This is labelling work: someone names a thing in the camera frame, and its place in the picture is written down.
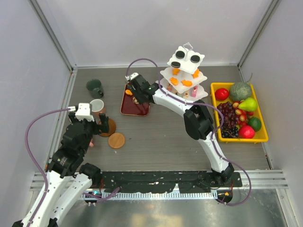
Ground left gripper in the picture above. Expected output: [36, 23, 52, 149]
[70, 111, 109, 154]

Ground red dessert tray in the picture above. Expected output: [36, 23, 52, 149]
[120, 84, 150, 116]

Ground orange fish cookies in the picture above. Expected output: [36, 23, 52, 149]
[128, 67, 207, 96]

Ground cream cake slice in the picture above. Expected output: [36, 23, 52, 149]
[183, 92, 189, 99]

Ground black round cookies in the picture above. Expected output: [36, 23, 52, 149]
[168, 50, 205, 70]

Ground pink mug near arm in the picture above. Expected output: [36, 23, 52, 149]
[89, 140, 94, 147]

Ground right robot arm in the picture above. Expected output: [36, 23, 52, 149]
[125, 73, 234, 186]

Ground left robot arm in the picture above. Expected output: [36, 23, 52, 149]
[13, 113, 109, 227]

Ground dark brown wooden saucer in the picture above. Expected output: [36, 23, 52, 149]
[99, 118, 116, 137]

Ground light wooden coaster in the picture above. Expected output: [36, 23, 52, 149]
[108, 132, 125, 149]

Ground pink mug white inside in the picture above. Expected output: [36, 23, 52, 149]
[90, 99, 106, 117]

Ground white three-tier stand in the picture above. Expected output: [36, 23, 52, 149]
[156, 42, 208, 102]

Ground dark green mug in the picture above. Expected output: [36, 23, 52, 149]
[86, 79, 104, 99]

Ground red apple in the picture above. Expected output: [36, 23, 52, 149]
[214, 88, 229, 101]

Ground purple grape bunch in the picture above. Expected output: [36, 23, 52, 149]
[217, 102, 239, 128]

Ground dark grapes bunch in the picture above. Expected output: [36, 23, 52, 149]
[221, 126, 239, 139]

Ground green melon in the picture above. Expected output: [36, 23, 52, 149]
[229, 73, 253, 101]

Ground red cherries cluster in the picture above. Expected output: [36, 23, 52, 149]
[232, 101, 254, 125]

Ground green pear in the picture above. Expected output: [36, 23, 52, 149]
[238, 97, 258, 112]

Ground red pomegranate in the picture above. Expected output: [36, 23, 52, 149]
[239, 125, 255, 139]

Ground green lime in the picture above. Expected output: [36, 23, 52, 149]
[248, 117, 262, 132]

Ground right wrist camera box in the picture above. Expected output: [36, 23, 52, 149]
[125, 72, 139, 82]

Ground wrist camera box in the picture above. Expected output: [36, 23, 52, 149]
[125, 72, 139, 82]
[68, 103, 95, 123]

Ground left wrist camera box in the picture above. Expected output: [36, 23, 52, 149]
[68, 103, 95, 123]

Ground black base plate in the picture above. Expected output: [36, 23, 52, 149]
[102, 171, 242, 194]

